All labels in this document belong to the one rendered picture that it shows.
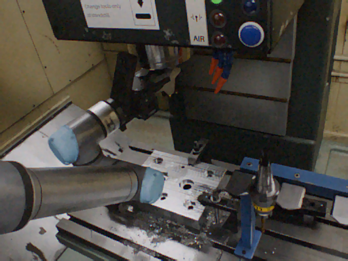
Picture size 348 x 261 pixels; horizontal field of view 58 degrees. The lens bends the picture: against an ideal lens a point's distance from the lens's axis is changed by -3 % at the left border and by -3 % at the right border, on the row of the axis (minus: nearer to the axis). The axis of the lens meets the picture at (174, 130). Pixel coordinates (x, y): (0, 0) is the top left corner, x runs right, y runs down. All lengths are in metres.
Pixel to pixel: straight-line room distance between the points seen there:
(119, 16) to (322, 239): 0.82
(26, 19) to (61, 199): 1.37
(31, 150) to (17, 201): 1.35
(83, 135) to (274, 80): 0.78
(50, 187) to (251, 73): 0.94
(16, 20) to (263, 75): 1.17
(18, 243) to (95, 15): 1.13
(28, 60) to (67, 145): 1.14
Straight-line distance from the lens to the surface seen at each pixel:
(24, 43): 1.78
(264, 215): 0.77
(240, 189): 0.73
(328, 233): 1.07
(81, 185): 0.53
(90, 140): 0.71
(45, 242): 1.53
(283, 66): 1.21
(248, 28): 0.47
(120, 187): 0.61
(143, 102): 0.77
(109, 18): 0.60
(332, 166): 1.75
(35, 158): 1.75
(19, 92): 1.77
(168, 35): 0.54
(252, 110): 1.35
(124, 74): 0.73
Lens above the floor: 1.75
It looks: 36 degrees down
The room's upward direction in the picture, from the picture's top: 10 degrees counter-clockwise
